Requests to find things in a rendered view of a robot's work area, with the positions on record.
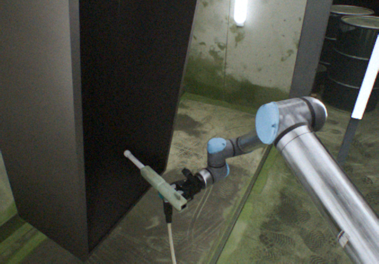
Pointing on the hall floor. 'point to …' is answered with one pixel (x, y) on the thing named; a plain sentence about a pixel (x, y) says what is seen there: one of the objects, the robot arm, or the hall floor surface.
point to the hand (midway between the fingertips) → (164, 196)
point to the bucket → (318, 77)
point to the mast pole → (347, 141)
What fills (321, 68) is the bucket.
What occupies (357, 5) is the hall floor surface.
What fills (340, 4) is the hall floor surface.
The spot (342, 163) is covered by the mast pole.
